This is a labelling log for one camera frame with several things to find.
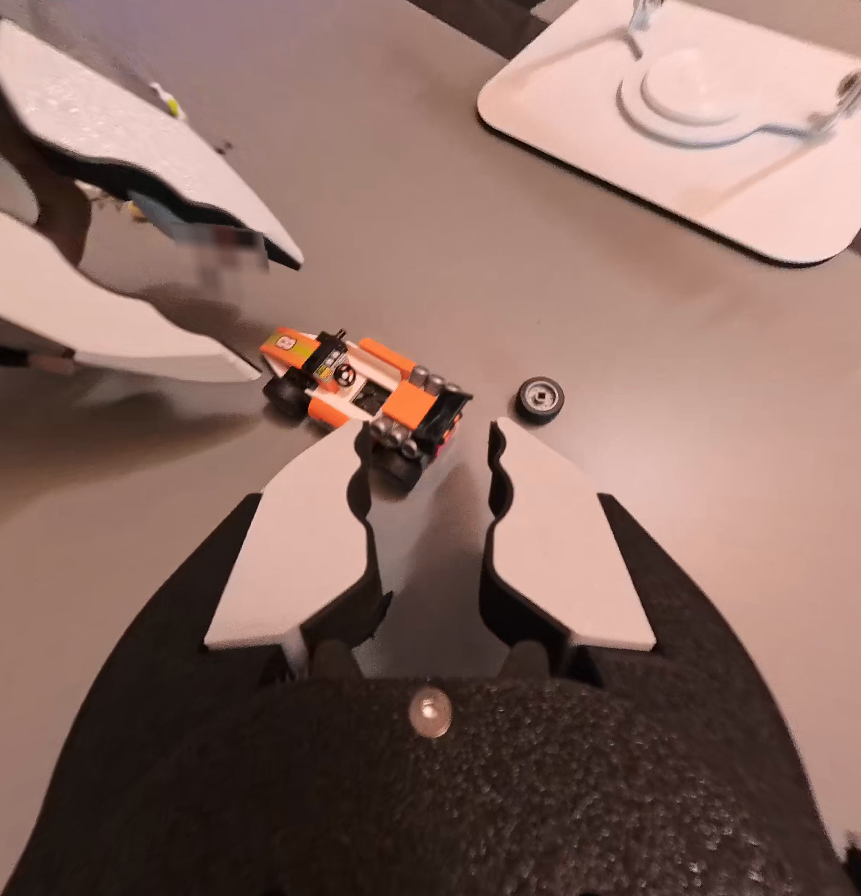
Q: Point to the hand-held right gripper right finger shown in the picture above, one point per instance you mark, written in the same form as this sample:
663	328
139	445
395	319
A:
570	574

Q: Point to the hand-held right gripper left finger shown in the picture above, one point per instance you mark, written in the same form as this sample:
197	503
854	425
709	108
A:
283	560

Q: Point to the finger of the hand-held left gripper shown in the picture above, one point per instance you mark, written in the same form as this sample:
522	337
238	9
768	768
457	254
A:
108	119
66	315

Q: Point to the orange lego race car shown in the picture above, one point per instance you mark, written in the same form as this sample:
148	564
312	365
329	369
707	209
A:
381	392

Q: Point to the loose black lego wheel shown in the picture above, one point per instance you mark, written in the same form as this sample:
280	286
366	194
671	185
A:
541	401

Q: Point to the white booklet stand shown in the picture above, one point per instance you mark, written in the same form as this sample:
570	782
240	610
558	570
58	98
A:
584	98

